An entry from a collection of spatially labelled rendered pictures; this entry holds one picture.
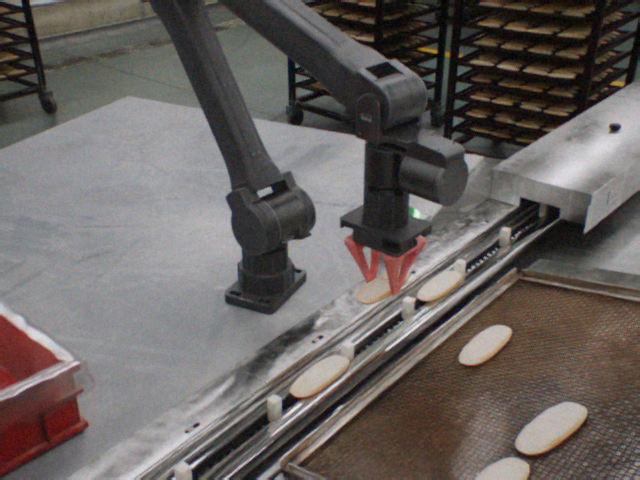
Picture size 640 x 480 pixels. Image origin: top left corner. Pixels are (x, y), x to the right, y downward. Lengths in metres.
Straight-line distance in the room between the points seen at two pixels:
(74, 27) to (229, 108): 4.96
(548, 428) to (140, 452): 0.43
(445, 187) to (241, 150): 0.35
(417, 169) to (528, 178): 0.53
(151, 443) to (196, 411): 0.07
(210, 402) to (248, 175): 0.34
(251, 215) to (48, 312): 0.34
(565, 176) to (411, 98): 0.56
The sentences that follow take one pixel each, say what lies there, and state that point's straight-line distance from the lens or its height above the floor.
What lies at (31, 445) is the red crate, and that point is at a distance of 1.02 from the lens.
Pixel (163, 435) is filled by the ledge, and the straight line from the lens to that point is 0.96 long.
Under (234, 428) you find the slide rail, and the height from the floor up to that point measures 0.85.
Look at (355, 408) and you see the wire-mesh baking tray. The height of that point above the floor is 0.89.
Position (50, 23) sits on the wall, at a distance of 6.00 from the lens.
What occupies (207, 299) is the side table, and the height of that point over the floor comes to 0.82.
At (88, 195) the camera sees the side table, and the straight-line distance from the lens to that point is 1.64.
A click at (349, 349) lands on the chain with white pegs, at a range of 1.06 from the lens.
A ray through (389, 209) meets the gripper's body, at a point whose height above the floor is 1.05.
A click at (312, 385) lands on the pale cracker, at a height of 0.86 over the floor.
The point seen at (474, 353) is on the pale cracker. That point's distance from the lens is 0.99.
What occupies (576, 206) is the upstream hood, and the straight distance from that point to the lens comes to 1.42.
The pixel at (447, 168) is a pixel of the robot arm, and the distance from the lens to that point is 0.92.
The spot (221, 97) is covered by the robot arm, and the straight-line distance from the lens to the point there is 1.17.
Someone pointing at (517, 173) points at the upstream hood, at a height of 0.92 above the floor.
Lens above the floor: 1.48
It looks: 28 degrees down
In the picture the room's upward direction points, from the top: straight up
